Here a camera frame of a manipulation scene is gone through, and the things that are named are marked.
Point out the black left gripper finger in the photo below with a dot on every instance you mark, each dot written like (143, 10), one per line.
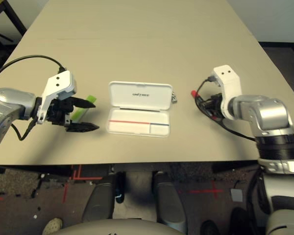
(83, 104)
(83, 127)

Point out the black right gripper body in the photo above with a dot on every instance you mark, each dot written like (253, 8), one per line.
(212, 104)

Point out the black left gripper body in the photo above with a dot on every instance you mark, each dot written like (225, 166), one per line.
(60, 110)

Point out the green highlighter pen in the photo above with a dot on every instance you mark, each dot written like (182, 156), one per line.
(79, 115)

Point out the black marker red cap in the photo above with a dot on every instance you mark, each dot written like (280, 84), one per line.
(194, 93)

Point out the white Unitree pencil case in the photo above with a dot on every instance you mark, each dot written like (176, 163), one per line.
(139, 98)

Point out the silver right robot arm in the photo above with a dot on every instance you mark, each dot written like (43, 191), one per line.
(267, 115)

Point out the grey left robot leg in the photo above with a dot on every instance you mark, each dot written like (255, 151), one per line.
(98, 203)

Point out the grey robot leg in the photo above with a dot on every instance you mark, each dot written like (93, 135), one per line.
(169, 203)
(98, 203)

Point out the black tripod stand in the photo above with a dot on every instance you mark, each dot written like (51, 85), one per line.
(1, 36)

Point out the grey floor plate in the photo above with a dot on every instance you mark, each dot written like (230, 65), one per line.
(237, 195)

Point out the white perforated clog shoe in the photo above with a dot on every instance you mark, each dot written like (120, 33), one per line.
(52, 226)

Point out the grey robot torso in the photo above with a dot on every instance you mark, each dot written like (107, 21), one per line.
(117, 228)

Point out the grey right robot leg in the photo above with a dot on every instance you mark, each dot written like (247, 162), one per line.
(169, 203)

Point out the black shoe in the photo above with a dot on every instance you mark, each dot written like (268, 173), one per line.
(241, 220)
(210, 228)

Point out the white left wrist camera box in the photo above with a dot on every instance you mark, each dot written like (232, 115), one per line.
(60, 82)

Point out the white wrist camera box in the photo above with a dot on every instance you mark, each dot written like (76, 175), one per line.
(229, 78)
(60, 82)

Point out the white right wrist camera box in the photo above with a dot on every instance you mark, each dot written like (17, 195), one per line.
(229, 78)

